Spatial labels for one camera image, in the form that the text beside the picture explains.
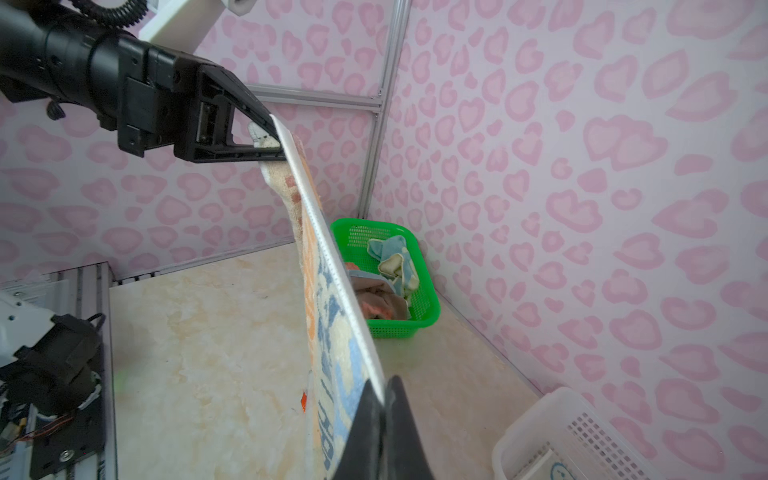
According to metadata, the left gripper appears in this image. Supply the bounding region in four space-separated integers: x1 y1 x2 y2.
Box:
116 36 287 163

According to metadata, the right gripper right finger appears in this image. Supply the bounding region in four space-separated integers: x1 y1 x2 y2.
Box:
383 376 434 480

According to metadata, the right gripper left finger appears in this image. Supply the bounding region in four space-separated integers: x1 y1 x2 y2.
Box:
332 380 385 480

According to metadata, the orange blue patterned towel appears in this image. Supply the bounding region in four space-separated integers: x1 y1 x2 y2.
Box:
248 121 384 479

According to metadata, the blue bunny towel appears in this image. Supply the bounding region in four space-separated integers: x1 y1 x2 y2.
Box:
525 460 576 480

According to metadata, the green plastic basket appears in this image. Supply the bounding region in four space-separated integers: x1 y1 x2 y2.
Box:
330 218 441 338

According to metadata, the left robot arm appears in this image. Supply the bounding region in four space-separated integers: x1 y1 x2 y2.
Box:
1 1 286 163

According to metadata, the white plastic basket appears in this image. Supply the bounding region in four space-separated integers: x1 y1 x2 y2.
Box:
491 387 662 479

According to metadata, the light green towel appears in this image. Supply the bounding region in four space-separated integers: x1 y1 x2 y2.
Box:
367 235 420 300

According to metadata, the diagonal aluminium frame bar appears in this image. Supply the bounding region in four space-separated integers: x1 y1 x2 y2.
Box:
247 84 384 114

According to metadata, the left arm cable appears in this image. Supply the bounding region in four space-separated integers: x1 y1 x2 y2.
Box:
71 0 151 28

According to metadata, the left corner frame post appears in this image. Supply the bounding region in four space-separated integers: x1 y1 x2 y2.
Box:
356 0 412 219

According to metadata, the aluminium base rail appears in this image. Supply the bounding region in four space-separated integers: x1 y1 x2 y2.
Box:
1 262 118 479

